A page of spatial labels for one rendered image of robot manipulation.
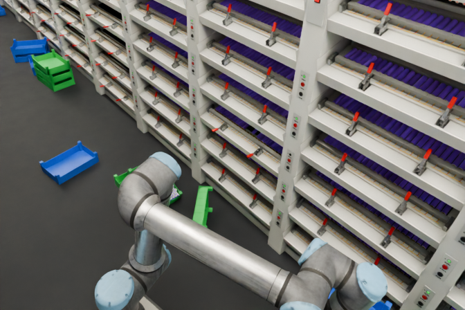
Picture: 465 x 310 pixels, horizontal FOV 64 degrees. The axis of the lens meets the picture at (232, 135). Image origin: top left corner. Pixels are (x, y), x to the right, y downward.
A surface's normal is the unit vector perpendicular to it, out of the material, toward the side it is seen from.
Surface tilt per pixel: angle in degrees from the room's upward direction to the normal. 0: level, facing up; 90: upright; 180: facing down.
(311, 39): 90
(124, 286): 5
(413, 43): 17
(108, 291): 5
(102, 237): 0
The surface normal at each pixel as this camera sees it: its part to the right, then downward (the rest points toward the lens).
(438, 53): -0.18, -0.65
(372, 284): 0.38, -0.68
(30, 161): 0.04, -0.79
